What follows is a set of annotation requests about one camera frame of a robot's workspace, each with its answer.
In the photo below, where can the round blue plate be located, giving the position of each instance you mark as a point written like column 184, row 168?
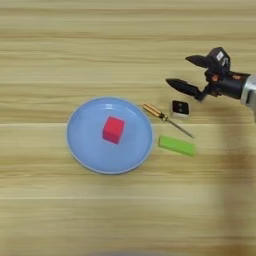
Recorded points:
column 86, row 140

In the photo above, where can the black box with white label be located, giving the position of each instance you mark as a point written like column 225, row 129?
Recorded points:
column 220, row 58

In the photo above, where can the red cube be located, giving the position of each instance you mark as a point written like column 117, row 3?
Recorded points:
column 113, row 130

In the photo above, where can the small black white square box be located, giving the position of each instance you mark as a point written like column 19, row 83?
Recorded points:
column 180, row 108

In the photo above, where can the green rectangular block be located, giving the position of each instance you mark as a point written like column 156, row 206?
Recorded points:
column 176, row 145

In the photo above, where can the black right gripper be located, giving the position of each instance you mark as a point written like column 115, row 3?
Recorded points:
column 230, row 85

